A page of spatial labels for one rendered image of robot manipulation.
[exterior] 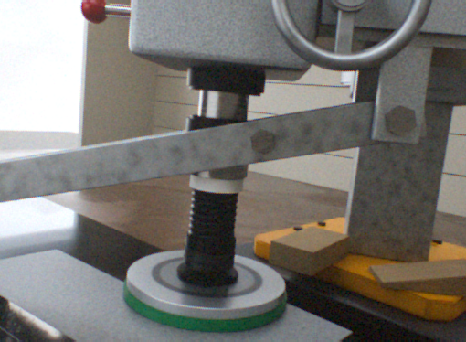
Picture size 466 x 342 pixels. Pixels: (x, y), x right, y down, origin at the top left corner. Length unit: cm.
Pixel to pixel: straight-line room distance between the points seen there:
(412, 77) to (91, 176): 38
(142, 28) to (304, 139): 22
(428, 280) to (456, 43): 57
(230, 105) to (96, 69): 844
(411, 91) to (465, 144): 604
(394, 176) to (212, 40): 73
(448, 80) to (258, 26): 67
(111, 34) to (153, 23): 867
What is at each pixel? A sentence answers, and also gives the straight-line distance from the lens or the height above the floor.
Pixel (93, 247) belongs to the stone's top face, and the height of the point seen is 85.
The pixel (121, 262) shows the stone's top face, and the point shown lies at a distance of 77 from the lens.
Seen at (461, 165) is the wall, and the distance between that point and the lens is 660.
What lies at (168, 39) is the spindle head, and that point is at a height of 116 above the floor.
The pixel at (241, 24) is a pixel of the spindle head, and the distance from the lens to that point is 52.
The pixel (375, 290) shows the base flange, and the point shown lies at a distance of 104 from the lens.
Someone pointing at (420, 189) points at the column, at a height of 95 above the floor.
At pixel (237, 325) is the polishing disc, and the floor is 85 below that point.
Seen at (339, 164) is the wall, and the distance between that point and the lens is 720.
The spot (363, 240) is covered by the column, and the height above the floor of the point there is 82.
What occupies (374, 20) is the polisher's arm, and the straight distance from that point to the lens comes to 54.
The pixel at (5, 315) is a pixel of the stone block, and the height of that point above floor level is 83.
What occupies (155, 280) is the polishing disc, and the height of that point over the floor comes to 87.
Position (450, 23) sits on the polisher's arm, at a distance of 56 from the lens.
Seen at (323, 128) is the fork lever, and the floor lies 109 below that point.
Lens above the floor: 111
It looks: 8 degrees down
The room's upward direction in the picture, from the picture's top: 6 degrees clockwise
